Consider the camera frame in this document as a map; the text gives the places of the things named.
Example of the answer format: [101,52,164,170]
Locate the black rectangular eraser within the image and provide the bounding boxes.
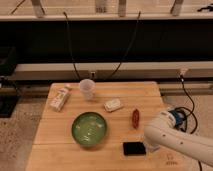
[123,142,146,156]

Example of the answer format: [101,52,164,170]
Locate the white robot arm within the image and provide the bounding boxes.
[144,110,213,167]

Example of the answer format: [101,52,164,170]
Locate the translucent white cup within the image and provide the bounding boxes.
[79,79,95,100]

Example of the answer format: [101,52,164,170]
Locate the green ceramic bowl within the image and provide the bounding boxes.
[71,112,107,148]

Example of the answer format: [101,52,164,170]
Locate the white soap bar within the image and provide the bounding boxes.
[104,99,123,112]

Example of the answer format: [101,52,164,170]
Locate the red brown oblong object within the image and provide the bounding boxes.
[132,109,140,129]

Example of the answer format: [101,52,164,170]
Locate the white small carton box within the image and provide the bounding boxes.
[50,84,71,111]

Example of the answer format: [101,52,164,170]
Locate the blue power adapter box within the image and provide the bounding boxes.
[169,110,183,127]

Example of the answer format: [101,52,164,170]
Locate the black box at left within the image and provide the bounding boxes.
[0,47,18,118]

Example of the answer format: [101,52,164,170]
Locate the white wall power outlet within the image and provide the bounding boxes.
[89,71,96,80]

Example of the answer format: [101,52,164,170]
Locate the black left hanging cable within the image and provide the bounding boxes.
[63,11,82,81]

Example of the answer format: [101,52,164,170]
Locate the black hanging cable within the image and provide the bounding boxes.
[63,11,82,81]
[105,11,142,81]

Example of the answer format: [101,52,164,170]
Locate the black right hanging cable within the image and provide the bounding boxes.
[105,11,142,81]

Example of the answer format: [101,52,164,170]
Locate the black floor cable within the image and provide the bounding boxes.
[173,73,203,171]

